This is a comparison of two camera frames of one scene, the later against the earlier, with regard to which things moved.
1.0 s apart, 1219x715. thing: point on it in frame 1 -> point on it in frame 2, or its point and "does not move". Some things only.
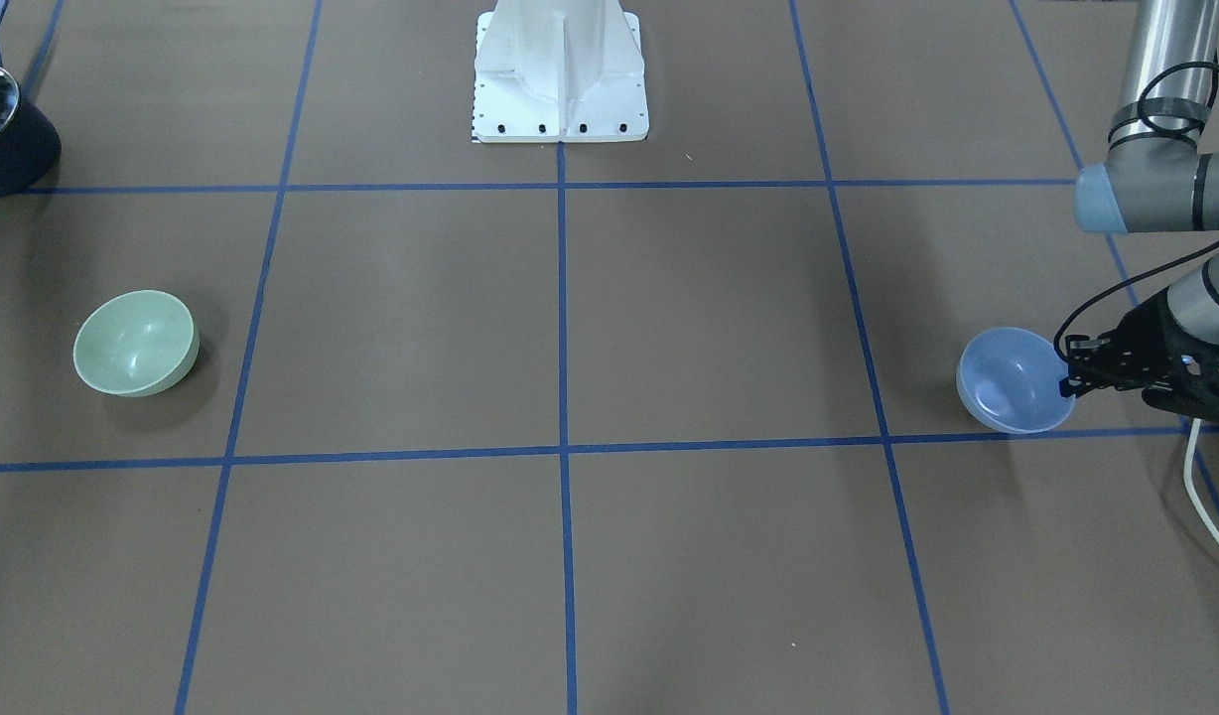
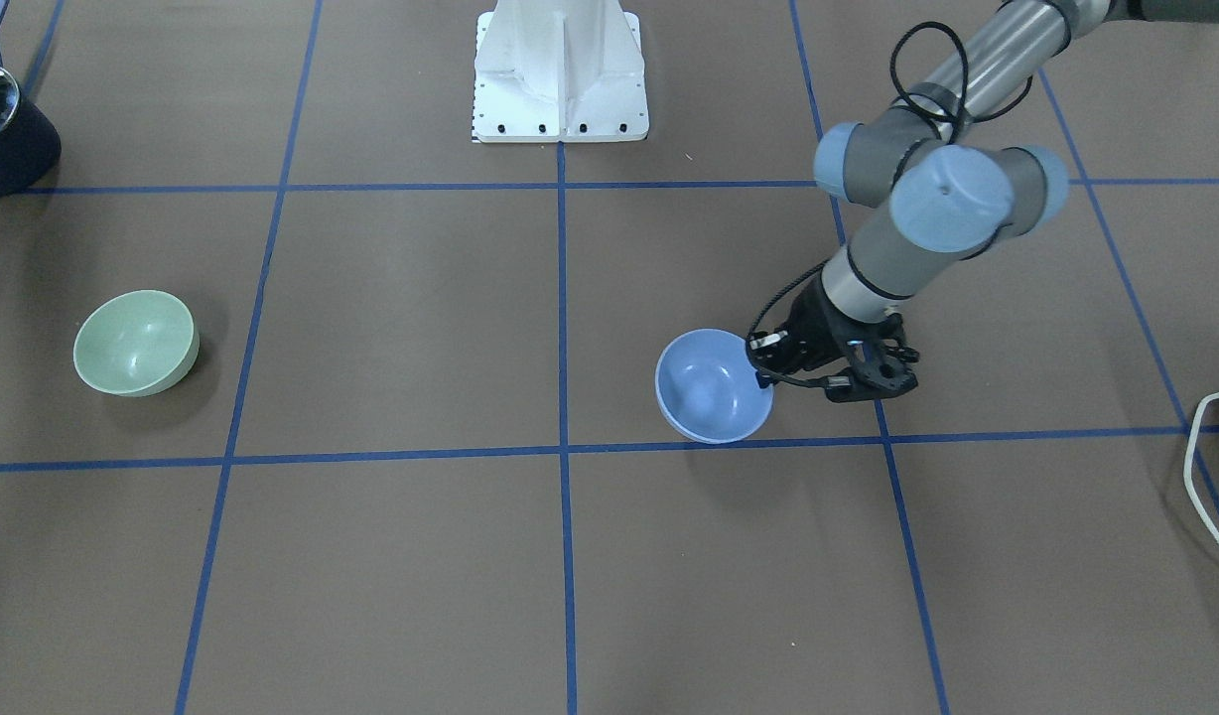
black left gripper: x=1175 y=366 -> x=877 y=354
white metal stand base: x=559 y=71 does not move
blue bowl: x=1009 y=379 -> x=708 y=389
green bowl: x=137 y=344 does not move
